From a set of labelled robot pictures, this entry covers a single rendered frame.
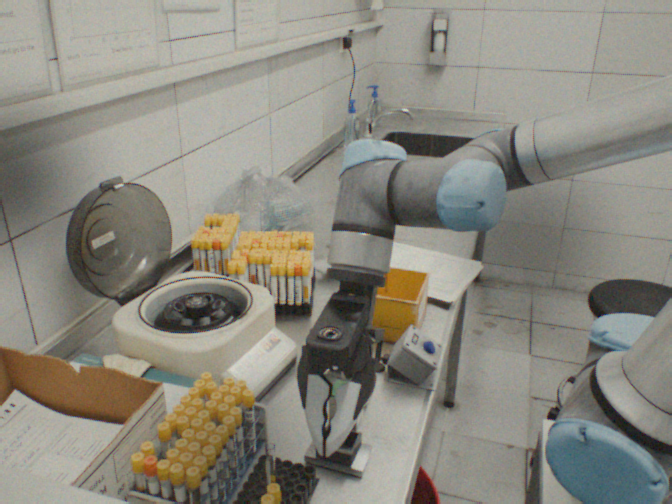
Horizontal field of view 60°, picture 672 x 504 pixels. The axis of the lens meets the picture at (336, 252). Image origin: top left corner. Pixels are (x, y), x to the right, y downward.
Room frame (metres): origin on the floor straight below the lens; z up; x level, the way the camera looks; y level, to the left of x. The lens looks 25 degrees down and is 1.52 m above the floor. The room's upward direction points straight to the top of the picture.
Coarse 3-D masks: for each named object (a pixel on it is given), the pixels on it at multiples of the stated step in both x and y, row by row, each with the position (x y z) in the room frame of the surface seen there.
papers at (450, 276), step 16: (400, 256) 1.33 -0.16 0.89; (416, 256) 1.33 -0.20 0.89; (432, 256) 1.33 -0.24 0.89; (448, 256) 1.33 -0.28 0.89; (432, 272) 1.24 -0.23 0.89; (448, 272) 1.24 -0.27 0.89; (464, 272) 1.24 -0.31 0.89; (432, 288) 1.16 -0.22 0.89; (448, 288) 1.16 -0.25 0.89; (464, 288) 1.17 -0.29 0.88
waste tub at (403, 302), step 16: (400, 272) 1.08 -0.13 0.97; (416, 272) 1.07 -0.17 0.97; (384, 288) 1.09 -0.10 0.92; (400, 288) 1.08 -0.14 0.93; (416, 288) 1.07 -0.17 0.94; (384, 304) 0.96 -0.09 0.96; (400, 304) 0.95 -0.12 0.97; (416, 304) 0.94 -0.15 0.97; (384, 320) 0.96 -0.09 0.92; (400, 320) 0.95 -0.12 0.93; (416, 320) 0.95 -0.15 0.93; (384, 336) 0.96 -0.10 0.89; (400, 336) 0.95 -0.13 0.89
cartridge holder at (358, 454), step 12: (360, 432) 0.67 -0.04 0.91; (312, 444) 0.67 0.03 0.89; (348, 444) 0.67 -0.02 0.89; (360, 444) 0.66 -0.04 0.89; (312, 456) 0.65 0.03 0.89; (324, 456) 0.64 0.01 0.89; (336, 456) 0.63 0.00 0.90; (348, 456) 0.63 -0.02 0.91; (360, 456) 0.65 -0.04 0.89; (336, 468) 0.63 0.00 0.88; (348, 468) 0.62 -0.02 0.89; (360, 468) 0.62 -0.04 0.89
